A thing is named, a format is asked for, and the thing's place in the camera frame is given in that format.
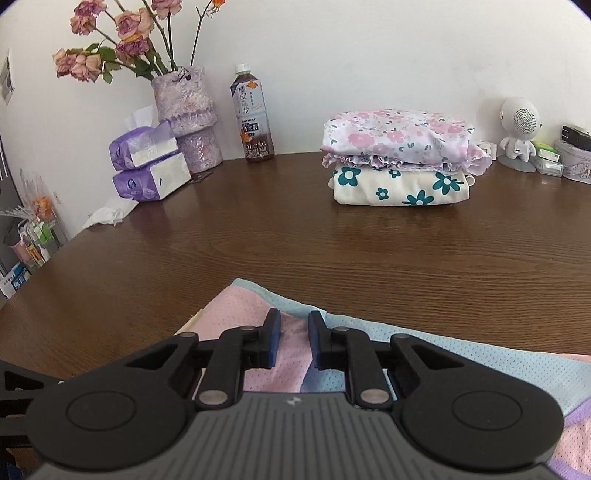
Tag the folded pink floral cloth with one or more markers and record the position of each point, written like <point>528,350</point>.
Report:
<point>397,136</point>

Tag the pink blue purple mesh shirt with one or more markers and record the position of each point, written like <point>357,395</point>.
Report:
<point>461,355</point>

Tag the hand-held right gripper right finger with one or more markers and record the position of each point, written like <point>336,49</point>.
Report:
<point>316,337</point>

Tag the tea bottle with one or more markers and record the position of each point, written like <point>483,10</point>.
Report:
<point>251,120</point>

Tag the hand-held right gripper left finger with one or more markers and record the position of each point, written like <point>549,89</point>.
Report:
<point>273,337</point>

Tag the wall poster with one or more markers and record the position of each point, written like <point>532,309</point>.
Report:
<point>7,78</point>

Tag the small black box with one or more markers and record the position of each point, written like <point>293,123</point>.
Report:
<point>577,136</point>

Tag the lilac textured vase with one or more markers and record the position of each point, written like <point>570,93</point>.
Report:
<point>189,120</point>

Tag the loose white tissue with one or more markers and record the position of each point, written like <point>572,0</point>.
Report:
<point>108,214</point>

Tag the folded white teal-flower cloth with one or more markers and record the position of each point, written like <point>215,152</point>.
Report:
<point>397,189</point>

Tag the dried pink rose bouquet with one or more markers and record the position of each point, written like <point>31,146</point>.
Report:
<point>129,32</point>

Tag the opened purple tissue pack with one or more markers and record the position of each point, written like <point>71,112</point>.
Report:
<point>143,147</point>

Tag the white robot-shaped speaker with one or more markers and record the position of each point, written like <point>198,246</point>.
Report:
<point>519,124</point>

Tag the small dark flat packet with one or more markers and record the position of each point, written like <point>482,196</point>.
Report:
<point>202,176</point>

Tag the cluttered storage rack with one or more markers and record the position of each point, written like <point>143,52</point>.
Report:
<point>32,235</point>

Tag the small green white box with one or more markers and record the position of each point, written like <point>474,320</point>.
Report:
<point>549,161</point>

